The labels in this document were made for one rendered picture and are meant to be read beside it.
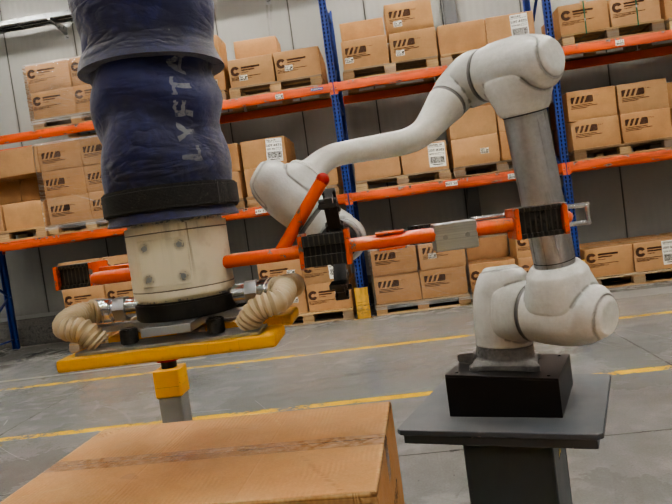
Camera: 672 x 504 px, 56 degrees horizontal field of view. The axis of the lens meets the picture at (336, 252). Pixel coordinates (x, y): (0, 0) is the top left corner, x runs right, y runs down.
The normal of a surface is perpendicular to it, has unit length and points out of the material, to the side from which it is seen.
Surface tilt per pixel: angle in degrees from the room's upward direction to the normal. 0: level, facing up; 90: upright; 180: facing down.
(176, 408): 90
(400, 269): 90
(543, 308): 96
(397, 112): 90
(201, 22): 102
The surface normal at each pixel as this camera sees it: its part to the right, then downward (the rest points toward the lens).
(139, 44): 0.09, -0.29
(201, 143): 0.67, -0.33
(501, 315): -0.77, 0.10
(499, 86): -0.74, 0.39
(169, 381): -0.07, 0.07
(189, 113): 0.65, 0.27
